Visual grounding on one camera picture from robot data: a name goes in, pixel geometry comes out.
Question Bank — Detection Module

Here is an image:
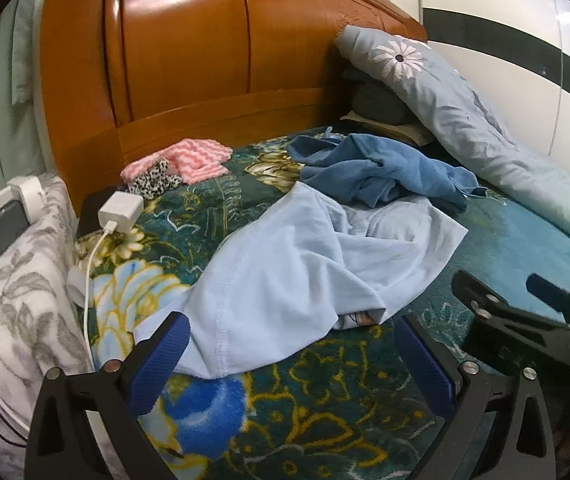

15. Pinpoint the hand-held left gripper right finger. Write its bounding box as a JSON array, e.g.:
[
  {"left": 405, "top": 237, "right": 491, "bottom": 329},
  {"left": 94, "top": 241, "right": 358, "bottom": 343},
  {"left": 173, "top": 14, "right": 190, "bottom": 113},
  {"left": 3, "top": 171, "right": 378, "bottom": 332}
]
[{"left": 394, "top": 315, "right": 558, "bottom": 480}]

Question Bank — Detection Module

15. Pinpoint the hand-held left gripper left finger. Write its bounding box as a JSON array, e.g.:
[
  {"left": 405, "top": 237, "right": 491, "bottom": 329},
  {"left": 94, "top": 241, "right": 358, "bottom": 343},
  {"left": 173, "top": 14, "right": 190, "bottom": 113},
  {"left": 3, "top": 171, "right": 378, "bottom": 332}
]
[{"left": 25, "top": 311, "right": 192, "bottom": 480}]

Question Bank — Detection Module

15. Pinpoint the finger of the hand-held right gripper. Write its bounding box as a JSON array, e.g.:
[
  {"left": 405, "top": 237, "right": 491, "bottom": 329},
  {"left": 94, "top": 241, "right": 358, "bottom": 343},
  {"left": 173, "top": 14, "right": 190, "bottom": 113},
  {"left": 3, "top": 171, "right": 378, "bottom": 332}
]
[
  {"left": 451, "top": 269, "right": 520, "bottom": 323},
  {"left": 526, "top": 272, "right": 570, "bottom": 333}
]

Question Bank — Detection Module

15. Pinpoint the light blue garment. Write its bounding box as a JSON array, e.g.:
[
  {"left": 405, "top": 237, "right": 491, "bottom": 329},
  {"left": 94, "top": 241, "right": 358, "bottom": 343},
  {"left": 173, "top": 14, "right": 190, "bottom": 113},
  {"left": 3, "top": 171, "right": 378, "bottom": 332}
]
[{"left": 132, "top": 180, "right": 468, "bottom": 378}]

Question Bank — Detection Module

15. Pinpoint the blue fleece garment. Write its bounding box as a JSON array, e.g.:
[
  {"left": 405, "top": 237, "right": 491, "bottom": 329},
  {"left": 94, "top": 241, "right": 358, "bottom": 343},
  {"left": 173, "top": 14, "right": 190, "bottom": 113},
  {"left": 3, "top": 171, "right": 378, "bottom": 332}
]
[{"left": 287, "top": 132, "right": 488, "bottom": 211}]

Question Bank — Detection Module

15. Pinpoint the green floral blanket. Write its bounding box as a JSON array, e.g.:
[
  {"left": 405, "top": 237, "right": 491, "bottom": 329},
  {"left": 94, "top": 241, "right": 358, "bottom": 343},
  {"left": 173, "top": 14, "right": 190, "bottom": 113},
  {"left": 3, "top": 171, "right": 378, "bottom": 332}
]
[{"left": 75, "top": 127, "right": 570, "bottom": 480}]

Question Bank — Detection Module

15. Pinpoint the grey floral pillow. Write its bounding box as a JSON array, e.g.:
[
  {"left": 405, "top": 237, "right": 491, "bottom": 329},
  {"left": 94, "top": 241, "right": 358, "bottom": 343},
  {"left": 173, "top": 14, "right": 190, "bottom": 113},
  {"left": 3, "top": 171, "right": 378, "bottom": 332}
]
[{"left": 0, "top": 172, "right": 116, "bottom": 480}]

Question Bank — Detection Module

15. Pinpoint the white charger block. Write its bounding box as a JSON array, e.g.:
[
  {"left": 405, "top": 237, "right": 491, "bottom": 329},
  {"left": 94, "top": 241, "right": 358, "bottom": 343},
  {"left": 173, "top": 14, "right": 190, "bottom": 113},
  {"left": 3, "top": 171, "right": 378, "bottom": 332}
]
[{"left": 98, "top": 191, "right": 144, "bottom": 235}]

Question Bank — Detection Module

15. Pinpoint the black power bank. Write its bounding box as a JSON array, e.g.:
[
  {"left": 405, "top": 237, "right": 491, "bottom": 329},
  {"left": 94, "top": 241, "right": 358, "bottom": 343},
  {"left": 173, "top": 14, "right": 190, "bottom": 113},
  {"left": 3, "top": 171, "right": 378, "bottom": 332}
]
[{"left": 76, "top": 185, "right": 131, "bottom": 238}]

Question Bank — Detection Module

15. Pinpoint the black white patterned cloth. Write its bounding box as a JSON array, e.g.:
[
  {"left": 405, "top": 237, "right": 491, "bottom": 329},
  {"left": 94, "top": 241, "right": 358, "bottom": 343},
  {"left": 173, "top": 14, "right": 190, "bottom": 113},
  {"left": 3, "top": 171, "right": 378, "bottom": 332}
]
[{"left": 129, "top": 157, "right": 183, "bottom": 200}]

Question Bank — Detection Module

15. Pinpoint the blue flowered quilt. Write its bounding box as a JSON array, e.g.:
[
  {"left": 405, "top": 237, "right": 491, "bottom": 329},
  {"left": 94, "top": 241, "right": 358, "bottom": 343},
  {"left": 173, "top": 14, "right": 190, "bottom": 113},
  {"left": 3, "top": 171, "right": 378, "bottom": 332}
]
[{"left": 334, "top": 25, "right": 570, "bottom": 251}]

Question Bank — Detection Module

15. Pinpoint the beige pillow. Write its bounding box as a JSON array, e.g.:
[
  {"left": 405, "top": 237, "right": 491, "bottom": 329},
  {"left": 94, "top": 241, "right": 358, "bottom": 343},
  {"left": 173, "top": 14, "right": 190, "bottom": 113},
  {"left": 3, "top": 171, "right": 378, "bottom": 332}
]
[{"left": 340, "top": 110, "right": 436, "bottom": 147}]

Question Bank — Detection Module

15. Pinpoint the pink zigzag cloth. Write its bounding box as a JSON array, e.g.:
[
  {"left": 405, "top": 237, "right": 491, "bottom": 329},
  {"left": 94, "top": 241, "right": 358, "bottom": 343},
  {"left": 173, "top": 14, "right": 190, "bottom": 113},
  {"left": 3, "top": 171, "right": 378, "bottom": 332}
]
[{"left": 120, "top": 139, "right": 233, "bottom": 185}]

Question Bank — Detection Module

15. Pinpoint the white plug adapter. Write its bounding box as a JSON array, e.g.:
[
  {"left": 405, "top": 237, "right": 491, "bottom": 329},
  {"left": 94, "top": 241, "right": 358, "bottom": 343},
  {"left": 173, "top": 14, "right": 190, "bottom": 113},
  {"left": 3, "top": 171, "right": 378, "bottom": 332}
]
[{"left": 0, "top": 176, "right": 46, "bottom": 226}]

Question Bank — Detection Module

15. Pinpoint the white wardrobe with black stripe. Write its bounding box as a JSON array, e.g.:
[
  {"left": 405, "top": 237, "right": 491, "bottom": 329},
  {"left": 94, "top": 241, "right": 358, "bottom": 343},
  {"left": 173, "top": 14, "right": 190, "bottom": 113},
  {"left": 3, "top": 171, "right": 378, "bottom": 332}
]
[{"left": 412, "top": 0, "right": 570, "bottom": 171}]

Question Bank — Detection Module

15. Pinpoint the dark grey pillow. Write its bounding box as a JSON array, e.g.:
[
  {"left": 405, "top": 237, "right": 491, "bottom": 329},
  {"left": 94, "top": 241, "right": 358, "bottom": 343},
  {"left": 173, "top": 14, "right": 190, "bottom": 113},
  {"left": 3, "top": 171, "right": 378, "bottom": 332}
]
[{"left": 342, "top": 70, "right": 408, "bottom": 126}]

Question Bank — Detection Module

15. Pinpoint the pale green curtain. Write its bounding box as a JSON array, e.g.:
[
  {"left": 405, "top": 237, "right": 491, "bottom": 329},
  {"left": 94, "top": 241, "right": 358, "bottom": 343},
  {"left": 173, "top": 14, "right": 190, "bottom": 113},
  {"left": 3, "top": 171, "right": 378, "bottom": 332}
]
[{"left": 0, "top": 0, "right": 73, "bottom": 231}]

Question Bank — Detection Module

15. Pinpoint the wooden headboard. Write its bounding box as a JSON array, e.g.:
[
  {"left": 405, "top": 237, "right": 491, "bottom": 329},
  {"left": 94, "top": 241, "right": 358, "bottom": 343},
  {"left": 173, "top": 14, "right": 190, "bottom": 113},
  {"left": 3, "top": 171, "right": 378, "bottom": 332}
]
[{"left": 40, "top": 0, "right": 428, "bottom": 216}]

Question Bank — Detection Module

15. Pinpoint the white charging cable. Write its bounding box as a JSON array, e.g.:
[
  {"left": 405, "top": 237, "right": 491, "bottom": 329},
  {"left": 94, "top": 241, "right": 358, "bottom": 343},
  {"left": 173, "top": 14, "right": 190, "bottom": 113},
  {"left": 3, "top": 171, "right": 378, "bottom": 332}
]
[{"left": 68, "top": 220, "right": 116, "bottom": 361}]

